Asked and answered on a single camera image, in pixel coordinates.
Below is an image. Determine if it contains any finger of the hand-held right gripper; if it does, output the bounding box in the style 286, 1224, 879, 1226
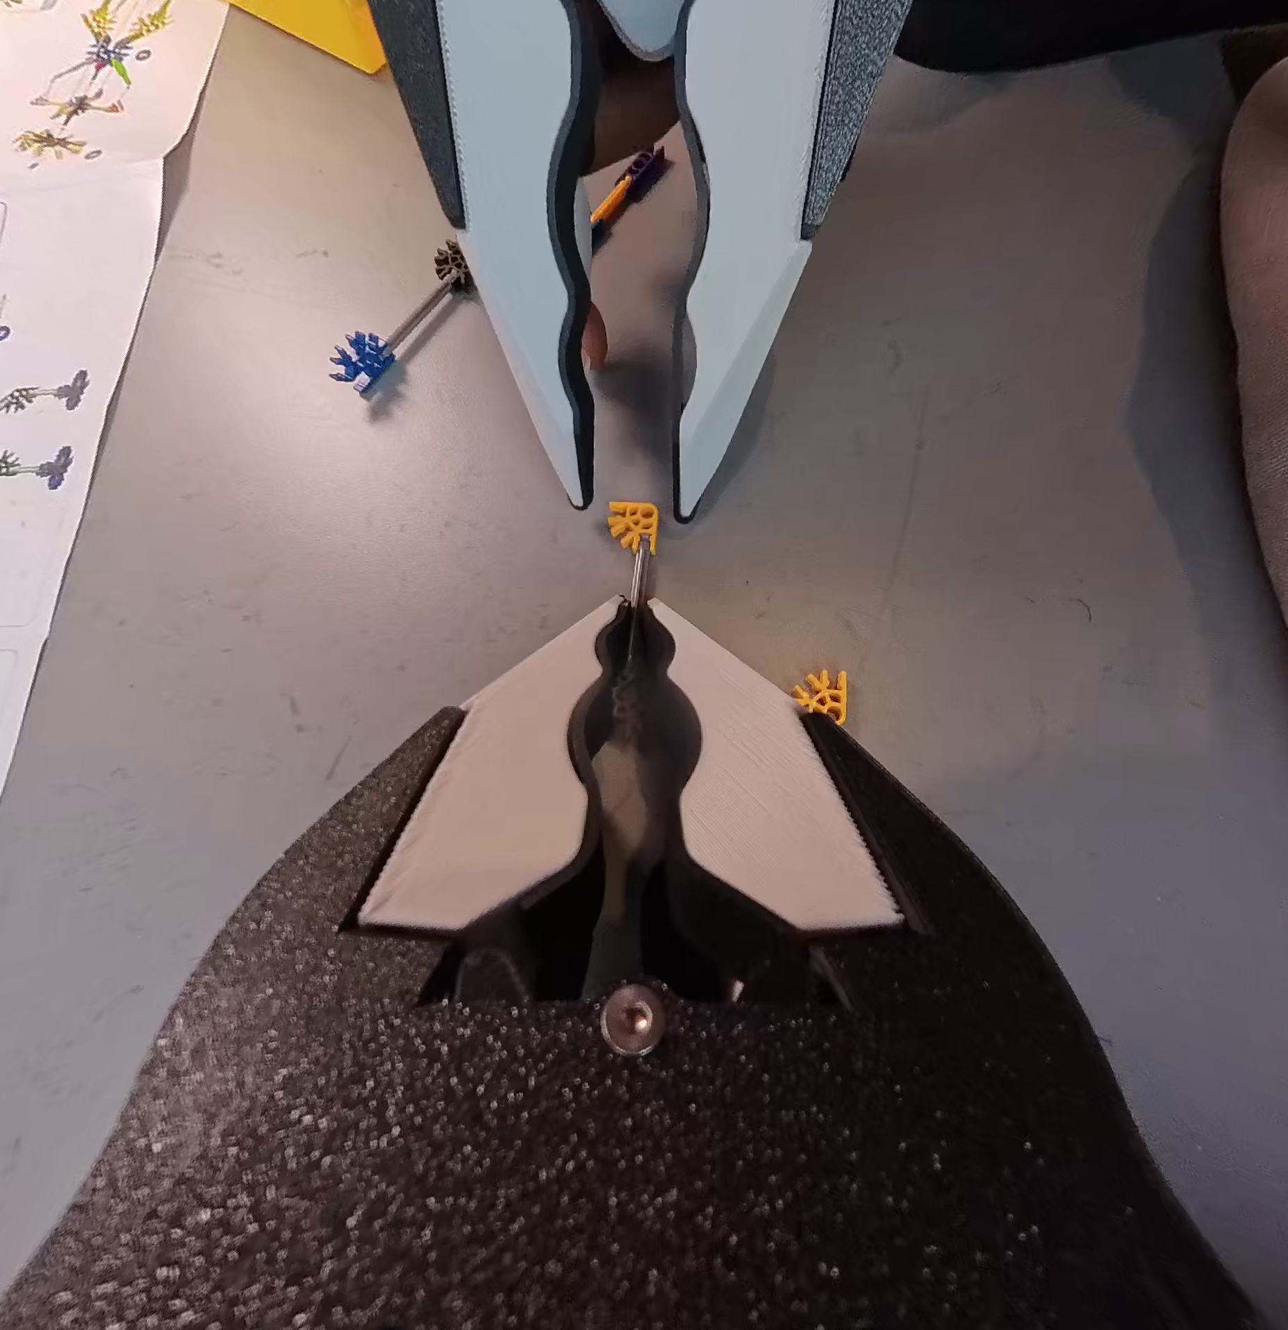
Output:
434, 0, 600, 513
669, 0, 839, 524

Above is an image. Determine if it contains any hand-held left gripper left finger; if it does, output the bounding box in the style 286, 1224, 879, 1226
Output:
358, 598, 634, 935

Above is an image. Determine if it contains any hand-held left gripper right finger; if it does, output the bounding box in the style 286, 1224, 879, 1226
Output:
638, 598, 907, 939

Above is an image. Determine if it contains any blue yellow toy rod model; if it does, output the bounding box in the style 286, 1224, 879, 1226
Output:
330, 145, 670, 397

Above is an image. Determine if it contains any yellow parts bin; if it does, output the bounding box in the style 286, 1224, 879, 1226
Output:
230, 0, 388, 77

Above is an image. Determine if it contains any blue toy connector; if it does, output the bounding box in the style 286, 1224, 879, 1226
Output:
330, 329, 399, 397

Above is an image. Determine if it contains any white instruction sheet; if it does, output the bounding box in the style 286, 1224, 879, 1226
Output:
0, 0, 232, 864

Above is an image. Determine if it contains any grey desk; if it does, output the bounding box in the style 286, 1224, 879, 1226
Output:
0, 0, 1288, 1310

